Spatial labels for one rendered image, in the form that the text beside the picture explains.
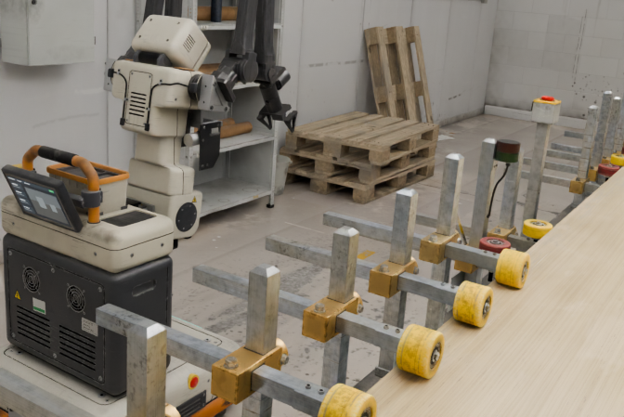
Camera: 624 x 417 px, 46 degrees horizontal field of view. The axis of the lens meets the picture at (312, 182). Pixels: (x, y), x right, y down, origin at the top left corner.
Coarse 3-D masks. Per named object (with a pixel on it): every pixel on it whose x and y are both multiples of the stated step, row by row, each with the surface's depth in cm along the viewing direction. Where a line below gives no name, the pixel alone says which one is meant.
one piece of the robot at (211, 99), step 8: (208, 80) 231; (208, 88) 231; (216, 88) 233; (200, 96) 233; (208, 96) 231; (216, 96) 234; (200, 104) 233; (208, 104) 231; (216, 104) 235; (224, 104) 237
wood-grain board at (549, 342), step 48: (576, 240) 202; (528, 288) 166; (576, 288) 168; (480, 336) 141; (528, 336) 142; (576, 336) 144; (384, 384) 121; (432, 384) 122; (480, 384) 124; (528, 384) 125; (576, 384) 126
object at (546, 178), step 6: (504, 168) 317; (522, 174) 313; (528, 174) 311; (546, 180) 308; (552, 180) 306; (558, 180) 305; (564, 180) 304; (570, 180) 303; (564, 186) 304; (588, 186) 299; (594, 186) 298; (600, 186) 297
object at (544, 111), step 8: (536, 104) 233; (544, 104) 231; (552, 104) 230; (560, 104) 235; (536, 112) 233; (544, 112) 232; (552, 112) 231; (536, 120) 234; (544, 120) 232; (552, 120) 231
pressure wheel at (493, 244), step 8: (480, 240) 195; (488, 240) 196; (496, 240) 194; (504, 240) 196; (480, 248) 193; (488, 248) 191; (496, 248) 190; (504, 248) 190; (488, 272) 196; (488, 280) 196
